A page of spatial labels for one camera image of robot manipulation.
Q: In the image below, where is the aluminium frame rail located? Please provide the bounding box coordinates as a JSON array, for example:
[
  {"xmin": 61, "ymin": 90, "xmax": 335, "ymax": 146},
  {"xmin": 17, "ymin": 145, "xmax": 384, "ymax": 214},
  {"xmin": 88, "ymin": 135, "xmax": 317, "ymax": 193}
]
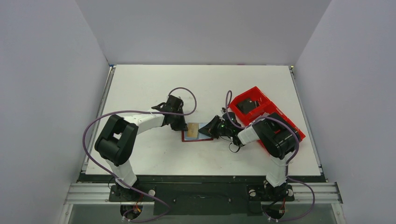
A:
[{"xmin": 64, "ymin": 182, "xmax": 342, "ymax": 205}]

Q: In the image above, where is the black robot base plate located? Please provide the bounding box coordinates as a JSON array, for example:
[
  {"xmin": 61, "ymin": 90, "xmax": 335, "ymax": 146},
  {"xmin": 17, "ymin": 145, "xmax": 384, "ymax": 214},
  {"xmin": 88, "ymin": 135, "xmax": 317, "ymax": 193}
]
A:
[{"xmin": 108, "ymin": 176, "xmax": 295, "ymax": 218}]

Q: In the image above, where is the red leather card holder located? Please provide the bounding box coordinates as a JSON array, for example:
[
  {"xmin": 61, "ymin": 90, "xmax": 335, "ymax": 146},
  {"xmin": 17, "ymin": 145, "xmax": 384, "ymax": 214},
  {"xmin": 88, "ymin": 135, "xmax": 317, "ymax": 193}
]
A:
[{"xmin": 181, "ymin": 123, "xmax": 213, "ymax": 142}]

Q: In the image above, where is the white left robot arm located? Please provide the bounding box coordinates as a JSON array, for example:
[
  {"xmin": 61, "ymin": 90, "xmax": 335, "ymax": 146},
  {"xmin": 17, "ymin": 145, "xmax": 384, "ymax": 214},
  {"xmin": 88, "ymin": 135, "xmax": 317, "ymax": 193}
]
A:
[{"xmin": 94, "ymin": 95, "xmax": 187, "ymax": 189}]

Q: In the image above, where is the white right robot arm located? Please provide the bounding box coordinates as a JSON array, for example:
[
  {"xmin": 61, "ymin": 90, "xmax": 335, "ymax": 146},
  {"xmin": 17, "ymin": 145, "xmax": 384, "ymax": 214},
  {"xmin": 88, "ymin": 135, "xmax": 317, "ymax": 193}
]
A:
[{"xmin": 198, "ymin": 112, "xmax": 301, "ymax": 187}]

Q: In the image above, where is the black card in tray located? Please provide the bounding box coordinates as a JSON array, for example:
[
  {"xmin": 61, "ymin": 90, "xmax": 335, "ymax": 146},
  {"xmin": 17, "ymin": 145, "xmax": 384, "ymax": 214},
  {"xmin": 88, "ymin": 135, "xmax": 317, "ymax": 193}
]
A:
[{"xmin": 236, "ymin": 98, "xmax": 260, "ymax": 114}]

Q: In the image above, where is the gold card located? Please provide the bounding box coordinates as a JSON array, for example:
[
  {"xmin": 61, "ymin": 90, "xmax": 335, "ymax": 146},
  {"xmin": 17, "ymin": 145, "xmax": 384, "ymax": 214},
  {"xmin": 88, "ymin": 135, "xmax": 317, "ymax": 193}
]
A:
[{"xmin": 185, "ymin": 123, "xmax": 199, "ymax": 139}]

